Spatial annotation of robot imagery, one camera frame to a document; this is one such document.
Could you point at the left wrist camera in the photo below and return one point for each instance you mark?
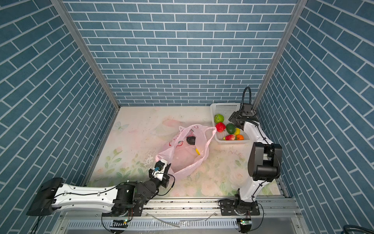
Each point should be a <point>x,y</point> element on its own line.
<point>159,170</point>

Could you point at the aluminium front rail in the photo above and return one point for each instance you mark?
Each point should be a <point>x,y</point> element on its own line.
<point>197,208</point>

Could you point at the dark avocado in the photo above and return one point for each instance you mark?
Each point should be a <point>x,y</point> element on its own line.
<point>191,140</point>

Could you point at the light green bumpy fruit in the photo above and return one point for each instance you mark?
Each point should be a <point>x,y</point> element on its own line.
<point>218,118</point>

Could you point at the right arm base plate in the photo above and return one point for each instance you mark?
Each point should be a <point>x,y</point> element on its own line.
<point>231,207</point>

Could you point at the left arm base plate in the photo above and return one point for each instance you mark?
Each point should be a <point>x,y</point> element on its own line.
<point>125,210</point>

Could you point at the red apple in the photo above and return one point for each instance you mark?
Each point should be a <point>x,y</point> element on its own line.
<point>220,127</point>

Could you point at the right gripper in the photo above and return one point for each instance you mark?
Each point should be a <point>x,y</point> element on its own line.
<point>234,117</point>

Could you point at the yellow banana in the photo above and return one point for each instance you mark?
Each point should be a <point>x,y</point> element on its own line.
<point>237,131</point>

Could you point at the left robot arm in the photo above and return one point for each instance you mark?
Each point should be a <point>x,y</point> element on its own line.
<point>125,199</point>

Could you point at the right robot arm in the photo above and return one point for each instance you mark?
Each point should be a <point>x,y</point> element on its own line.
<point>264,163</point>

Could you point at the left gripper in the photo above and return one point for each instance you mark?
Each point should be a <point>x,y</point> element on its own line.
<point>164,179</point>

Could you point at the pink plastic bag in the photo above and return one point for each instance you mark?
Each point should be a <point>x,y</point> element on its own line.
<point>183,158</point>

